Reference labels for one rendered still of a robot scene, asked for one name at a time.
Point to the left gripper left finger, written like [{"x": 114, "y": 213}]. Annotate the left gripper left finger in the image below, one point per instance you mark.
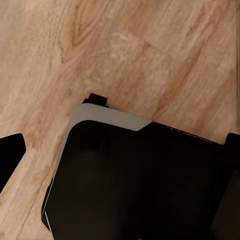
[{"x": 12, "y": 149}]

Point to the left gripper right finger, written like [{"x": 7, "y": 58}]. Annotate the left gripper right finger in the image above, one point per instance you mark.
[{"x": 232, "y": 149}]

